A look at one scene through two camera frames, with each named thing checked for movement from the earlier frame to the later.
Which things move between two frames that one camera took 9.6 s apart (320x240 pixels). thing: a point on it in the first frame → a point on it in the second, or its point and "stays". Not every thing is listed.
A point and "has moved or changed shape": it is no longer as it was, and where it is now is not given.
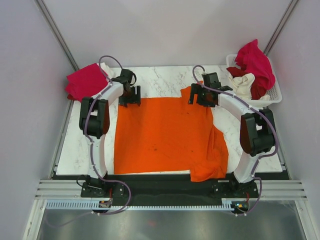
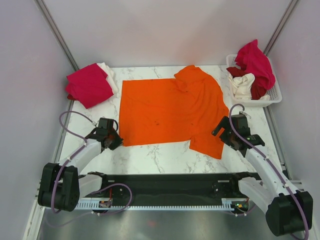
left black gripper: (135, 99) → (118, 142)
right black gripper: (197, 89) → (223, 123)
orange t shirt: (169, 134) has moved or changed shape
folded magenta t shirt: (86, 82) stays
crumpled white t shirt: (242, 85) stays
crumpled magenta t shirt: (251, 58) stays
